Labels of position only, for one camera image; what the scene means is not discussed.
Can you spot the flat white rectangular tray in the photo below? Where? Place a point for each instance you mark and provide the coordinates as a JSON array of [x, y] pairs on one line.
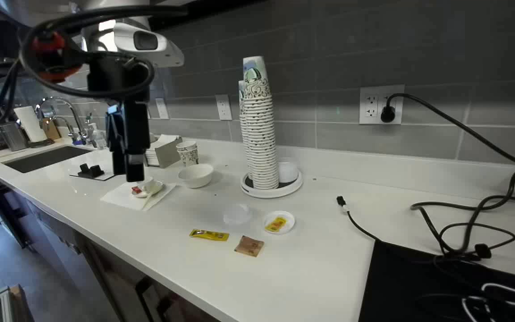
[[73, 169]]

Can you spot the white napkin box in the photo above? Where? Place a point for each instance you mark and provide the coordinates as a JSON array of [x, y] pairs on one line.
[[162, 151]]

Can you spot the dark sink basin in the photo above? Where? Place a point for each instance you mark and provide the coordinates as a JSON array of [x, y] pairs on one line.
[[44, 158]]

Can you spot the brown sugar packet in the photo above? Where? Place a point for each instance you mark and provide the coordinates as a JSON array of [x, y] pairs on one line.
[[248, 245]]

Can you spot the black mat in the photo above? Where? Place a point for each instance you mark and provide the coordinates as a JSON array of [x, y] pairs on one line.
[[411, 287]]

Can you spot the small black object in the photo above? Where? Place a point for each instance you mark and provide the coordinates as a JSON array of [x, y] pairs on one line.
[[89, 170]]

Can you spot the small red packet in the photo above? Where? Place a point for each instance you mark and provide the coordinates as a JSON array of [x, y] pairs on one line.
[[136, 190]]

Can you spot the round white tray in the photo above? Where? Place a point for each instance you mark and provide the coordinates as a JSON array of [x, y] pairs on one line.
[[286, 190]]

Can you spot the large white wall plate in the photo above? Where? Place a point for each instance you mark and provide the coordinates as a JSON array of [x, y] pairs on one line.
[[223, 108]]

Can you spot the white wall power outlet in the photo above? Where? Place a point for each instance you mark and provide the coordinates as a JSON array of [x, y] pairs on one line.
[[370, 106]]

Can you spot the amber soap bottle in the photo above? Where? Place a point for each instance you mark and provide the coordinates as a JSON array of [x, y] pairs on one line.
[[48, 127]]

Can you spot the long yellow packet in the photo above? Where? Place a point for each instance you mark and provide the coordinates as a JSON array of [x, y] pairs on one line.
[[207, 235]]

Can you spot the tall printed paper cup stack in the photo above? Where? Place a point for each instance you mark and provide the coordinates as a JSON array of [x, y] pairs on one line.
[[257, 127]]

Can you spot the small white wall plate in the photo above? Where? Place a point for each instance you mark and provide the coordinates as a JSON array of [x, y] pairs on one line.
[[161, 108]]

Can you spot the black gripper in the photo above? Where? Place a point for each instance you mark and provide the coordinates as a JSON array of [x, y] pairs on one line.
[[120, 77]]

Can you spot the dark lower cabinet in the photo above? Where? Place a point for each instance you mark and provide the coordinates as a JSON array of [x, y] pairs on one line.
[[61, 244]]

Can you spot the white board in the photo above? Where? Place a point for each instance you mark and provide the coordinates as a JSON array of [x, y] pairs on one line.
[[30, 122]]

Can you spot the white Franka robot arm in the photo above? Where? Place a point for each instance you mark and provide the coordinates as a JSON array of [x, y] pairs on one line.
[[132, 40]]

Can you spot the white bowl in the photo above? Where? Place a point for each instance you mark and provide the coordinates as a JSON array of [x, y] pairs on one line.
[[195, 176]]

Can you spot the small yellow sachet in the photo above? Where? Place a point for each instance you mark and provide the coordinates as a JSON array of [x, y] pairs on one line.
[[275, 224]]

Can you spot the chrome faucet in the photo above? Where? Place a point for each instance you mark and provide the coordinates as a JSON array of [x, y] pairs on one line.
[[71, 118]]

